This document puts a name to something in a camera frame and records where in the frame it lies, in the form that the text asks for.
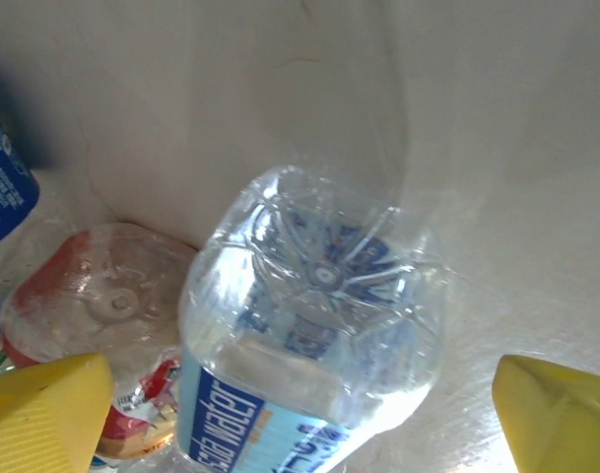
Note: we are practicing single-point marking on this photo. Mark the blue label bottle blue cap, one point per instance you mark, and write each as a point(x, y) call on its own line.
point(4, 187)

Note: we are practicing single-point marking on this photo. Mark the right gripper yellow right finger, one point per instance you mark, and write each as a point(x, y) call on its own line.
point(565, 428)

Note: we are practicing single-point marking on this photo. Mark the square soda water bottle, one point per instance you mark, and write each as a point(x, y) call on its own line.
point(304, 295)

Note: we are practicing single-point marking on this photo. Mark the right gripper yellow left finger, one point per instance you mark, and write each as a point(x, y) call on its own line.
point(38, 424)

